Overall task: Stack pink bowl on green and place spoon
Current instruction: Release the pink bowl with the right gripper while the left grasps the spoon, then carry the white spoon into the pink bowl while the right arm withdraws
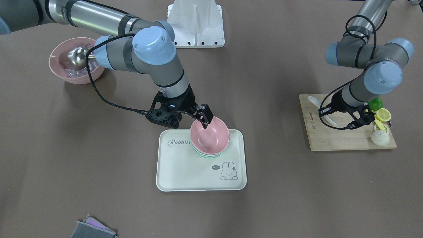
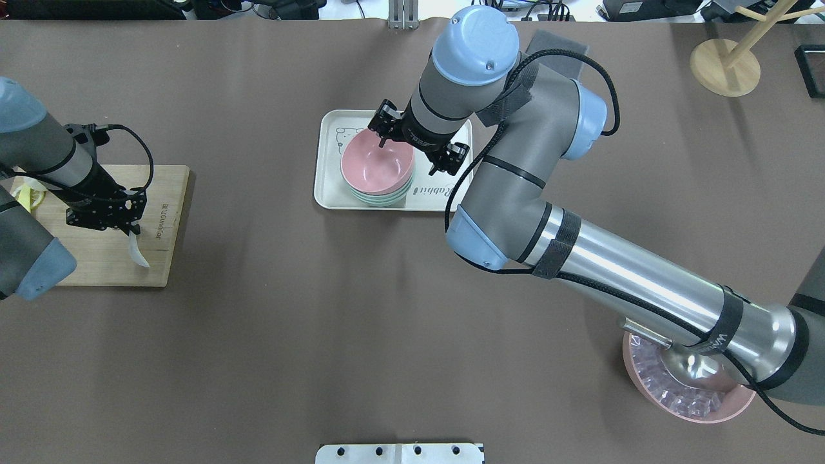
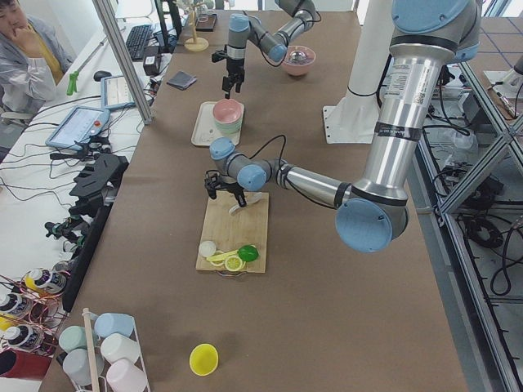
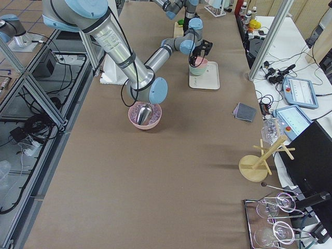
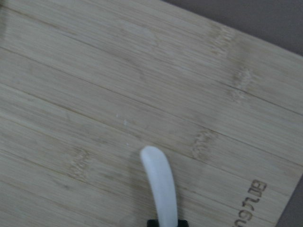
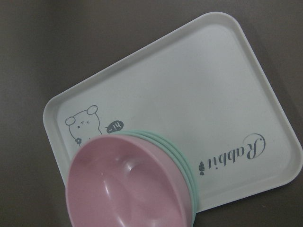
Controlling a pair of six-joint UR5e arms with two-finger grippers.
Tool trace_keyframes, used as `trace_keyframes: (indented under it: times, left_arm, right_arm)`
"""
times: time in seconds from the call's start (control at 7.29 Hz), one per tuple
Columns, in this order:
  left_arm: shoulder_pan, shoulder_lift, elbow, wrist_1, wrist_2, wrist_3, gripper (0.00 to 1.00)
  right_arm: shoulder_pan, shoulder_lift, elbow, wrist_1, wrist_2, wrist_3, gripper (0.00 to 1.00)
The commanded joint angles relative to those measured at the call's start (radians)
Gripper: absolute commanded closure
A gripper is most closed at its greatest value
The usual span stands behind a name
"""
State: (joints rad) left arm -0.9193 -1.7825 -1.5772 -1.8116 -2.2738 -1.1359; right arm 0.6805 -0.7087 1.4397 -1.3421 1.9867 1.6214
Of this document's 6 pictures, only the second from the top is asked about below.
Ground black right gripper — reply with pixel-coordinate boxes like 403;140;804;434
368;98;471;176

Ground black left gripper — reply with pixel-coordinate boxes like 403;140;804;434
64;171;148;236

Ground white ceramic spoon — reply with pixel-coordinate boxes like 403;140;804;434
128;231;150;268

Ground small pink bowl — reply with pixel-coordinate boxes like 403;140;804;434
340;129;415;196

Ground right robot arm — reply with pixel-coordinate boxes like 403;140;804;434
369;5;823;405

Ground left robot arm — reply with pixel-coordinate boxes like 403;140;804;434
1;77;148;300

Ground large pink bowl with ice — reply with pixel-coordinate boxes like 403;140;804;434
622;332;757;425

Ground bamboo cutting board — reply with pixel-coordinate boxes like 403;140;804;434
32;165;189;287

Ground green stacked bowls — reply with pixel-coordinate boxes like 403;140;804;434
348;179;413;208

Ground cream rectangular serving tray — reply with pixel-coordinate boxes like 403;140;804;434
313;109;474;213

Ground yellow plastic knife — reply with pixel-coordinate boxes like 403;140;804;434
12;178;46;212

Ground grey folded cloth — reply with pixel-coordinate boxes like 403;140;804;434
525;30;590;80

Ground wooden mug tree stand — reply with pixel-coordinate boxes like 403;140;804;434
689;1;824;97

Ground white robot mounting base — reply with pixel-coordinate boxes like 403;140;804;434
315;443;486;463

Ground metal ice scoop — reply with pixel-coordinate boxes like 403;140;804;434
619;317;739;392

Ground black tray holder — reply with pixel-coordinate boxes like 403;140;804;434
793;44;824;98

